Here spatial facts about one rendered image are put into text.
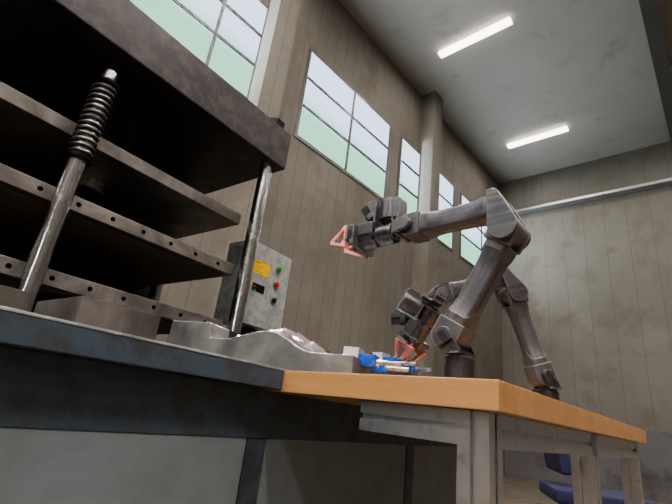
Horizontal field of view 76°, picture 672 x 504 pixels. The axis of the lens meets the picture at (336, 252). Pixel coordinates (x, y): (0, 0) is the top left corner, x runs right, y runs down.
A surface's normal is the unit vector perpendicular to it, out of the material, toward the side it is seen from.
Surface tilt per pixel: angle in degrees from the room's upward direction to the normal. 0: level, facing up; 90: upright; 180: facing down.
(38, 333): 90
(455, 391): 90
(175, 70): 90
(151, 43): 90
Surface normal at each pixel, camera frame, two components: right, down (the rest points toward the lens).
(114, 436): 0.80, -0.12
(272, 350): -0.32, -0.37
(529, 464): -0.65, -0.34
